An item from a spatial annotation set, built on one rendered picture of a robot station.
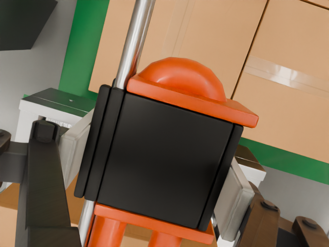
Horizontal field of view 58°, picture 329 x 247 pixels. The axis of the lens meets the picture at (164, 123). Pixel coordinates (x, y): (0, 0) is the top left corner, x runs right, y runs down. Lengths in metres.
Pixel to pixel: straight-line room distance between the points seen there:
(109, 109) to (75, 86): 1.30
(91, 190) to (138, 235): 0.37
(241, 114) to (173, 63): 0.05
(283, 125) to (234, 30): 0.31
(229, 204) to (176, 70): 0.08
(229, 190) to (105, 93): 0.08
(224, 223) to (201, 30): 0.72
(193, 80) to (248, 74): 0.70
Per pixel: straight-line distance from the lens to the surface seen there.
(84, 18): 1.43
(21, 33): 1.34
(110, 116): 0.16
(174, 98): 0.16
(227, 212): 0.16
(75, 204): 0.59
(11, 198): 0.59
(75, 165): 0.16
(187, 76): 0.17
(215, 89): 0.18
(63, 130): 0.17
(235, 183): 0.16
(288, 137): 0.95
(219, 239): 0.99
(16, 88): 1.57
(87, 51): 1.43
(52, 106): 0.86
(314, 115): 0.96
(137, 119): 0.16
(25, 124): 0.90
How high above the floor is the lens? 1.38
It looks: 75 degrees down
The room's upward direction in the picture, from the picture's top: 177 degrees counter-clockwise
